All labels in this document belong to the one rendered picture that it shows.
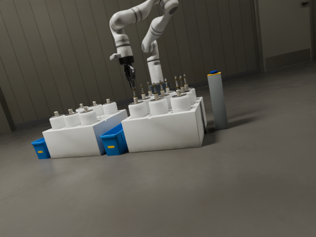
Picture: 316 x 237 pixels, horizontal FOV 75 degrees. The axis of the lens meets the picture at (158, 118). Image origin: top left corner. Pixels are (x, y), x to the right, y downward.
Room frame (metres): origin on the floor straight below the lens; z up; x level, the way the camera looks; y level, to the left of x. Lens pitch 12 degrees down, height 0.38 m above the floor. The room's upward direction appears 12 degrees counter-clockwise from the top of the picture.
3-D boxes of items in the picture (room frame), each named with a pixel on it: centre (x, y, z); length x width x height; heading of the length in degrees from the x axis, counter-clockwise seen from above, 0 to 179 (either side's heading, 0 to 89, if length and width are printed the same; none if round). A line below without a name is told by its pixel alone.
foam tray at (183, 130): (1.17, -0.06, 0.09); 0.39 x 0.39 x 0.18; 70
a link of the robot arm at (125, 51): (1.09, 0.11, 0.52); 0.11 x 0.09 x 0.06; 113
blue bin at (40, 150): (1.42, 0.73, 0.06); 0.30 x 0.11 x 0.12; 158
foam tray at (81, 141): (1.36, 0.46, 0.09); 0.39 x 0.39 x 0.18; 68
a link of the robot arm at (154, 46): (1.59, -0.06, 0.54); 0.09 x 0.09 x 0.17; 21
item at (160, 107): (1.06, -0.02, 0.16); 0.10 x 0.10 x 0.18
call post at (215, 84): (1.14, -0.35, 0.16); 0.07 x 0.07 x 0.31; 70
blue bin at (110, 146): (1.20, 0.23, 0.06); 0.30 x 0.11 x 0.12; 159
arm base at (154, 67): (1.59, -0.06, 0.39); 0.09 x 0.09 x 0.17; 9
